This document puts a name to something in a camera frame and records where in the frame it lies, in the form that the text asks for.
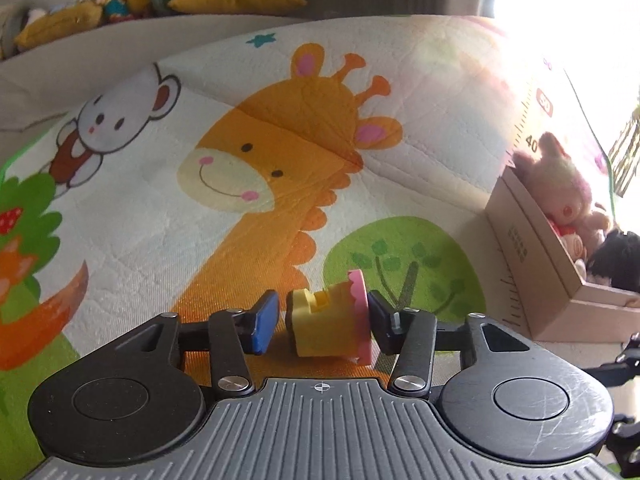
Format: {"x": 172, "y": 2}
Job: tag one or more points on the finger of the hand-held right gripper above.
{"x": 627, "y": 372}
{"x": 631, "y": 445}

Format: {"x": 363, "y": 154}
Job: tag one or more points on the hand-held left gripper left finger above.
{"x": 265, "y": 325}

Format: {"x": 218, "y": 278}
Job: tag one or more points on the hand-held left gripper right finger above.
{"x": 380, "y": 322}

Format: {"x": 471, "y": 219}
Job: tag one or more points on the yellow and pink toy block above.
{"x": 325, "y": 330}

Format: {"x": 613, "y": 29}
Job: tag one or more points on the black plush doll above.
{"x": 617, "y": 257}

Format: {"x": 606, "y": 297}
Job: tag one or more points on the pink cardboard box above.
{"x": 530, "y": 250}

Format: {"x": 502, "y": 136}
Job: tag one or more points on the pink fluffy plush toy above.
{"x": 560, "y": 185}

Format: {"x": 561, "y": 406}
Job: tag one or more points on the printed animal play mat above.
{"x": 150, "y": 235}

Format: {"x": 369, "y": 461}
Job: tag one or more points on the yellow pillow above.
{"x": 60, "y": 25}

